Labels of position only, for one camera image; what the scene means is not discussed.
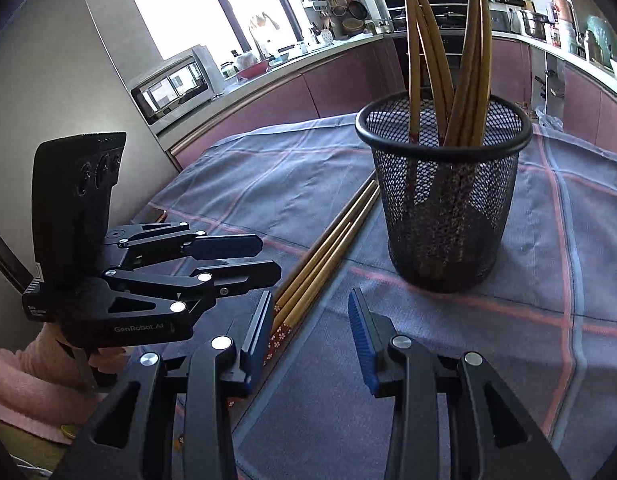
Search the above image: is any kitchen window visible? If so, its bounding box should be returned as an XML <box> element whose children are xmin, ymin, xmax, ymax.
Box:
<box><xmin>119</xmin><ymin>0</ymin><xmax>302</xmax><ymax>61</ymax></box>

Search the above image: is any steel flask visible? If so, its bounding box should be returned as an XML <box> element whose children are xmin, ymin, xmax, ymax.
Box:
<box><xmin>582</xmin><ymin>30</ymin><xmax>601</xmax><ymax>63</ymax></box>

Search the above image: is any pink counter end cabinet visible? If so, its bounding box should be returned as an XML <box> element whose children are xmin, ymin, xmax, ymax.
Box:
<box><xmin>563</xmin><ymin>60</ymin><xmax>617</xmax><ymax>161</ymax></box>

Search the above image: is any person's left hand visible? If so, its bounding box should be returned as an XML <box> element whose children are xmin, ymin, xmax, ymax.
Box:
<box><xmin>88</xmin><ymin>347</ymin><xmax>134</xmax><ymax>376</ymax></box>

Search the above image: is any white countertop oven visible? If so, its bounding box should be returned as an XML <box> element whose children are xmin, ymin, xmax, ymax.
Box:
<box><xmin>127</xmin><ymin>45</ymin><xmax>224</xmax><ymax>136</ymax></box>

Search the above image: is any long pink base cabinet run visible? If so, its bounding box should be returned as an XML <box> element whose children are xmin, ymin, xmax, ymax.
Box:
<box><xmin>166</xmin><ymin>37</ymin><xmax>406</xmax><ymax>171</ymax></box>

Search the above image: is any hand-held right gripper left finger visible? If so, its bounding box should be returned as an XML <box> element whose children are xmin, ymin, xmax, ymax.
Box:
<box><xmin>51</xmin><ymin>290</ymin><xmax>275</xmax><ymax>480</ymax></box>

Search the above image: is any bundle of wooden chopsticks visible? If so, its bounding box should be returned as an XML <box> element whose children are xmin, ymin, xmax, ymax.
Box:
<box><xmin>401</xmin><ymin>0</ymin><xmax>493</xmax><ymax>271</ymax></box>

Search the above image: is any pink bowl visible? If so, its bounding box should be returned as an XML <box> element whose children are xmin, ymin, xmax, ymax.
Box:
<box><xmin>237</xmin><ymin>58</ymin><xmax>272</xmax><ymax>80</ymax></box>

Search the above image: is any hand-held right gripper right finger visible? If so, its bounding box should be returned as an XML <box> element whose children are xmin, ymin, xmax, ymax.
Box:
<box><xmin>347</xmin><ymin>287</ymin><xmax>571</xmax><ymax>480</ymax></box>

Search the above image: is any yellow green cloth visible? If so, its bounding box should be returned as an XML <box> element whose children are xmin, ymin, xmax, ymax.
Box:
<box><xmin>0</xmin><ymin>420</ymin><xmax>84</xmax><ymax>480</ymax></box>

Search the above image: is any green kitchen appliance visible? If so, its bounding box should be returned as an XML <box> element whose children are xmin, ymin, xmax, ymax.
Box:
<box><xmin>585</xmin><ymin>15</ymin><xmax>617</xmax><ymax>71</ymax></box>

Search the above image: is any black mesh utensil holder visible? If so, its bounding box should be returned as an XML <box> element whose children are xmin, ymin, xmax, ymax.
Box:
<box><xmin>355</xmin><ymin>91</ymin><xmax>533</xmax><ymax>293</ymax></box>

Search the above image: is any white plastic bag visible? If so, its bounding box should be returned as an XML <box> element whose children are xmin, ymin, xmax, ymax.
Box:
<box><xmin>533</xmin><ymin>110</ymin><xmax>566</xmax><ymax>133</ymax></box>

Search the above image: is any checked blue tablecloth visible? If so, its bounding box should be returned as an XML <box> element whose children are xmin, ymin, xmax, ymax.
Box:
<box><xmin>146</xmin><ymin>112</ymin><xmax>617</xmax><ymax>480</ymax></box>

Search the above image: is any narrow pink base cabinet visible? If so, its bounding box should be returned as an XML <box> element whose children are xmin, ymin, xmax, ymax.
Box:
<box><xmin>491</xmin><ymin>35</ymin><xmax>531</xmax><ymax>106</ymax></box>

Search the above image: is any built-in black oven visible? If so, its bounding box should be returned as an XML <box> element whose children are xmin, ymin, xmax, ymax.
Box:
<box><xmin>394</xmin><ymin>27</ymin><xmax>493</xmax><ymax>93</ymax></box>

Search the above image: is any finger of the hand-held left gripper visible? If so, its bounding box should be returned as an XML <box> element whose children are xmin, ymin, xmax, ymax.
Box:
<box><xmin>102</xmin><ymin>259</ymin><xmax>282</xmax><ymax>327</ymax></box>
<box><xmin>104</xmin><ymin>221</ymin><xmax>264</xmax><ymax>268</ymax></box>

